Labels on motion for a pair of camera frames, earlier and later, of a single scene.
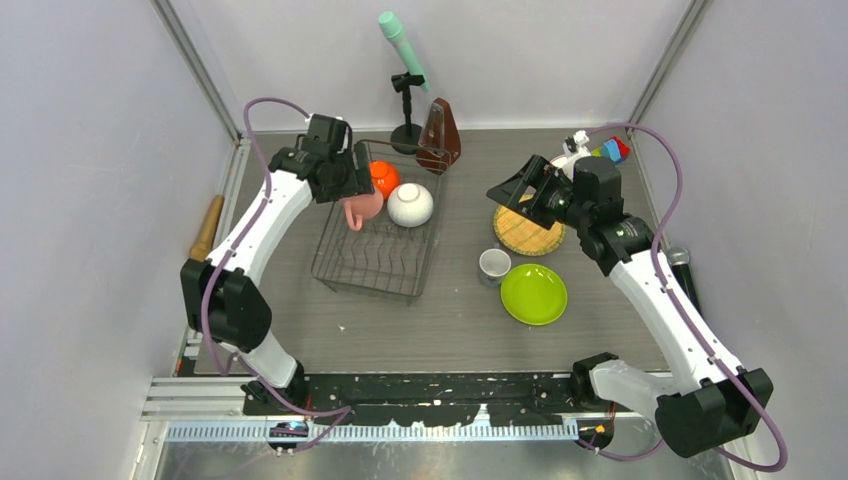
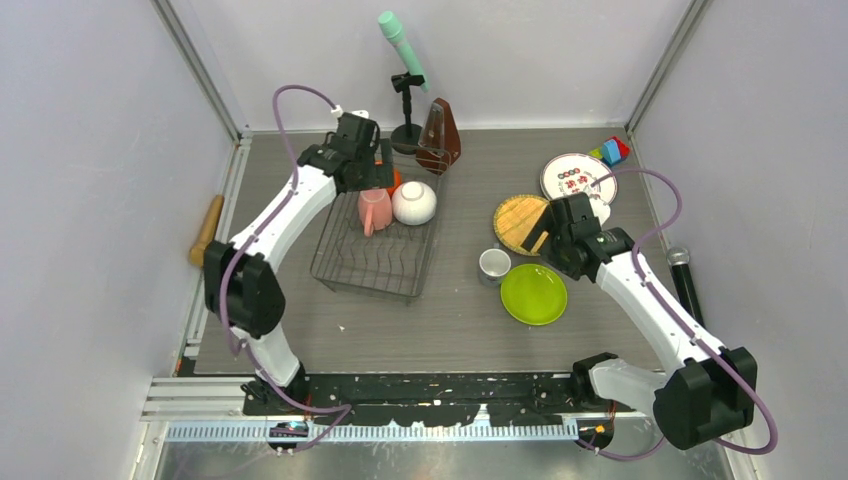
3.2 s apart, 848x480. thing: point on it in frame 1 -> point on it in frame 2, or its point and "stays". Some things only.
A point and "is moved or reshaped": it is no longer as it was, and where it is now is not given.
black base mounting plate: [430, 399] stays
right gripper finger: [505, 198] -> [537, 236]
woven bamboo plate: [524, 236] stays
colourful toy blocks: [614, 149] stays
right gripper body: [555, 199] -> [557, 253]
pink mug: [362, 206] is moved or reshaped
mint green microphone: [394, 32] stays
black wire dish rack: [380, 255] stays
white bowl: [410, 204] stays
